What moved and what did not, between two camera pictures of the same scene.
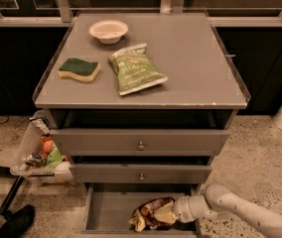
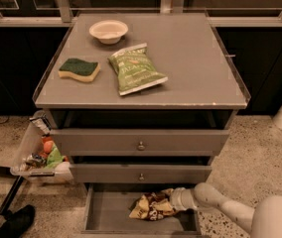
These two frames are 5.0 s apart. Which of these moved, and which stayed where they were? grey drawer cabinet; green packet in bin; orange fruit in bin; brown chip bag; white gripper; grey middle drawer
Moved: white gripper; brown chip bag
Stayed: grey drawer cabinet; grey middle drawer; green packet in bin; orange fruit in bin
